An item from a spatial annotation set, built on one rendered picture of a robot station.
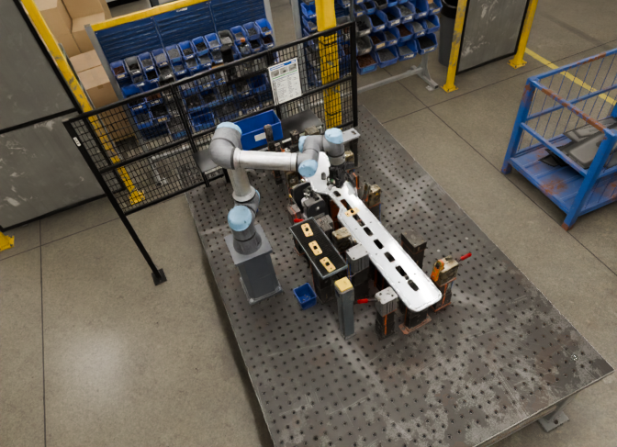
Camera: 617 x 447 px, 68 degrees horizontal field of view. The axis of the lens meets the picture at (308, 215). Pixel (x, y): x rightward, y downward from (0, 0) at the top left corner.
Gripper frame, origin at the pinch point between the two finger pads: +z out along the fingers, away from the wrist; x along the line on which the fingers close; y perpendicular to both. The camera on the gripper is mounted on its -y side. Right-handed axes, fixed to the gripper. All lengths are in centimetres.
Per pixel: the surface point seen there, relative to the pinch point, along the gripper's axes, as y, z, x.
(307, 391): 65, 74, 8
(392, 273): 4.6, 40.8, 26.1
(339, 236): 1.8, 28.9, -5.1
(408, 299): 15, 43, 39
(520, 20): -383, 50, -8
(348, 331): 30, 66, 12
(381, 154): -110, 54, -36
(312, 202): -6.2, 18.1, -25.2
